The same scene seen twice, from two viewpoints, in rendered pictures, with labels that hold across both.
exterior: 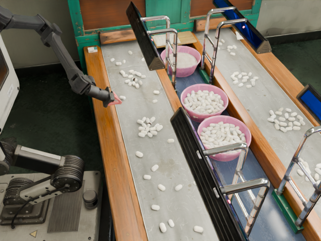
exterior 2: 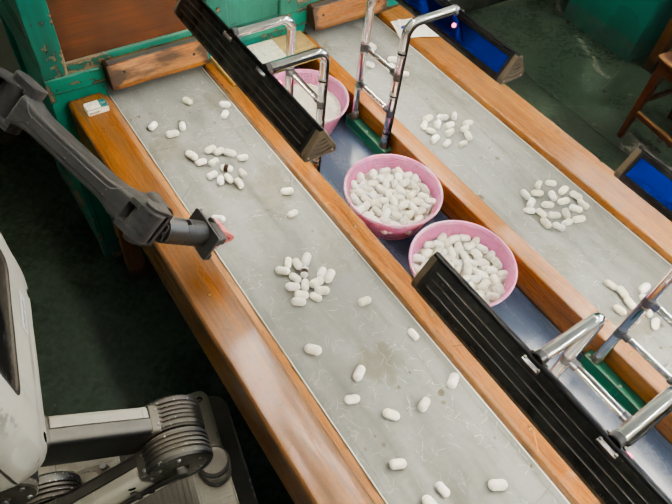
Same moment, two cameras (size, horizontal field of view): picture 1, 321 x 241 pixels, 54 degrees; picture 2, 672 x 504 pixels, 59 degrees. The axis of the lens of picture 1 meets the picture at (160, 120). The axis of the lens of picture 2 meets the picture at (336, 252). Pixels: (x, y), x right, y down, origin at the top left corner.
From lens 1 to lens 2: 0.53 m
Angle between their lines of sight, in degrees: 18
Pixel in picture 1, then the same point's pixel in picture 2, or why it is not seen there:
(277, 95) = (520, 154)
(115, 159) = (270, 378)
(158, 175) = (371, 386)
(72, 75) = (121, 205)
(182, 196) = (437, 421)
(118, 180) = (297, 425)
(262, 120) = (513, 214)
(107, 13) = (117, 13)
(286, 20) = not seen: outside the picture
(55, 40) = (40, 118)
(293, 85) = (540, 128)
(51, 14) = not seen: outside the picture
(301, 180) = not seen: hidden behind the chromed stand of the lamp
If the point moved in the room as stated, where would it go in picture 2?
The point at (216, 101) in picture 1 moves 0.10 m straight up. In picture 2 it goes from (413, 189) to (421, 162)
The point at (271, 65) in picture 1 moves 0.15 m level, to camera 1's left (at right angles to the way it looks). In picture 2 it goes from (487, 91) to (444, 97)
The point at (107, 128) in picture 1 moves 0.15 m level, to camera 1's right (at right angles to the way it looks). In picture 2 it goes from (219, 305) to (284, 290)
